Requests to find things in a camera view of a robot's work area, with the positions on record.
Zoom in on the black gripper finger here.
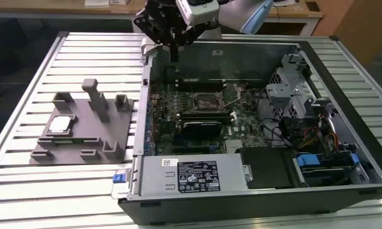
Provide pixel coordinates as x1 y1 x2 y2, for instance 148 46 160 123
175 21 217 63
132 13 176 63

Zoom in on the metal disk bay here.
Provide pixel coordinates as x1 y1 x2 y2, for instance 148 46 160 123
291 152 371 188

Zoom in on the coloured power wire bundle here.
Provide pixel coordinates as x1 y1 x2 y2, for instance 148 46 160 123
294 127 340 153

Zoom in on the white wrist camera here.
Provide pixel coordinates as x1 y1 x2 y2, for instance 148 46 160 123
175 0 223 26

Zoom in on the black plastic shroud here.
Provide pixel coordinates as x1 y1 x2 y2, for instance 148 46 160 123
236 147 302 189

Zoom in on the black clipped RAM slot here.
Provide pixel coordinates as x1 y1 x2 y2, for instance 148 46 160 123
176 87 227 93
175 82 227 86

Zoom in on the blue disk carrier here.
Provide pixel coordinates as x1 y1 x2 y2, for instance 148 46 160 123
296 154 322 167

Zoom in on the grey parts rack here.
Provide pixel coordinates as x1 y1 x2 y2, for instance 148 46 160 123
29 78 137 165

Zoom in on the silver CPU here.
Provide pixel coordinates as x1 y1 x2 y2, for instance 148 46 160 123
48 116 74 133

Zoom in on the small silver heatsink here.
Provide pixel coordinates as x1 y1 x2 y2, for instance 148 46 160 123
225 140 244 153

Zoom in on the CPU socket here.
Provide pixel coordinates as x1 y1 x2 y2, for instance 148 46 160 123
191 92 227 113

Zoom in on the white paper sheet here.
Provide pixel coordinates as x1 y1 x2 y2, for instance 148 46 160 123
84 0 110 8

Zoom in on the long black RAM slot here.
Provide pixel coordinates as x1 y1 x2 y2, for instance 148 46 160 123
179 115 233 123
179 111 235 118

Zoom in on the wooden desk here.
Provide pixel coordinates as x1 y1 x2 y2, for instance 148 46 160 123
0 0 326 34

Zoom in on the green motherboard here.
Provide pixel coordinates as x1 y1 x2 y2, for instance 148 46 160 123
148 80 276 155

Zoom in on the green RAM stick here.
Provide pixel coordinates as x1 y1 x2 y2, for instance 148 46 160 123
52 139 82 145

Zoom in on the black graphics card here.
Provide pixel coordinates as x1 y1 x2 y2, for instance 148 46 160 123
180 120 224 141

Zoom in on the blue case latch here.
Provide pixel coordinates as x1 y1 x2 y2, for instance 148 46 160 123
112 170 128 184

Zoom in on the wooden cabinet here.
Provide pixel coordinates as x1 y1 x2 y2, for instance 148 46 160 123
314 0 382 70

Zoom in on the metal drive cage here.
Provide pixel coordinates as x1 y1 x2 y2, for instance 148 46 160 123
264 53 322 118

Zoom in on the silver power supply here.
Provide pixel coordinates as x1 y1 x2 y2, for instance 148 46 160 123
136 154 253 195

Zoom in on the black PC case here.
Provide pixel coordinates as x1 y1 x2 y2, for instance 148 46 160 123
109 35 382 226

